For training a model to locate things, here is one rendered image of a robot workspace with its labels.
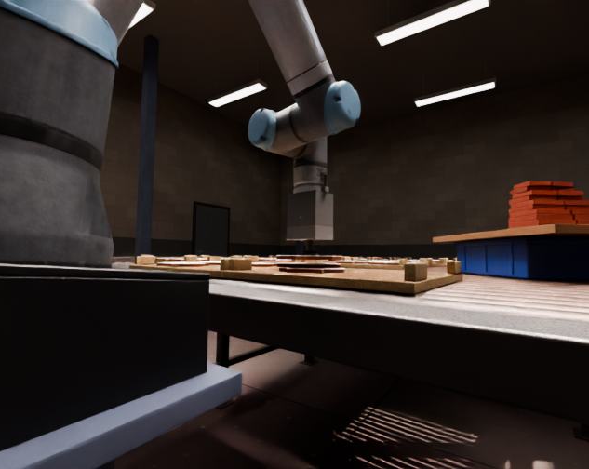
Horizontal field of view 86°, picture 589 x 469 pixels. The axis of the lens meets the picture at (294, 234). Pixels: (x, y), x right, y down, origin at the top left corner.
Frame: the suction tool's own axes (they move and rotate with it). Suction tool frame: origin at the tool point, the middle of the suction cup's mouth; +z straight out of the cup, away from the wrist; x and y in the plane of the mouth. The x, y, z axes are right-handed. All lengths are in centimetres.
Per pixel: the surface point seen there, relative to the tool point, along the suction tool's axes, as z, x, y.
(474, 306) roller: 4.2, 13.4, -35.7
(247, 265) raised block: 1.3, 8.1, 11.9
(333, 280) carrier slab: 2.8, 11.0, -14.6
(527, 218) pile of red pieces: -13, -66, -32
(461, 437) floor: 96, -136, 8
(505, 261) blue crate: 0, -43, -30
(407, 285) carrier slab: 2.7, 10.0, -26.5
